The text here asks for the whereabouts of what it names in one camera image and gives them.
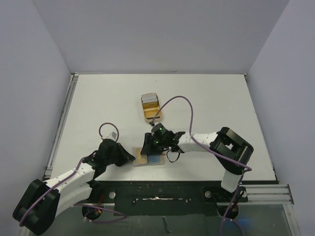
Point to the aluminium extrusion rail left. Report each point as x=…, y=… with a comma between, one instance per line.
x=66, y=106

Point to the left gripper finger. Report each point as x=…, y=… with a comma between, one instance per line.
x=120, y=163
x=123, y=155

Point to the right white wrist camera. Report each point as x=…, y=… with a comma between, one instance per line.
x=153, y=123

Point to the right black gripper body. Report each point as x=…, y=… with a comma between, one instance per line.
x=148, y=143

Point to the tan oval wooden tray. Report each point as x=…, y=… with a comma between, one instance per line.
x=149, y=111

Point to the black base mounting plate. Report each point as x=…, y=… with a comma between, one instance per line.
x=163, y=198

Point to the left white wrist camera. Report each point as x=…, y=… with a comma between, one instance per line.
x=112, y=136

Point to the stack of credit cards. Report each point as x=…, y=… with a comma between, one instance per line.
x=149, y=98

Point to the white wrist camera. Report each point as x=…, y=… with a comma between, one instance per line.
x=153, y=123
x=112, y=136

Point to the gold credit card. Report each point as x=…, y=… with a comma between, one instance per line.
x=140, y=160

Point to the beige leather card holder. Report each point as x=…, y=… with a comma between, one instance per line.
x=153, y=159

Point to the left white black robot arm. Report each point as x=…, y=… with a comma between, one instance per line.
x=44, y=200

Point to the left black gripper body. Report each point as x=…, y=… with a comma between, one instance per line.
x=109, y=160

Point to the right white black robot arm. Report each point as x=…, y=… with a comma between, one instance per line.
x=231, y=150

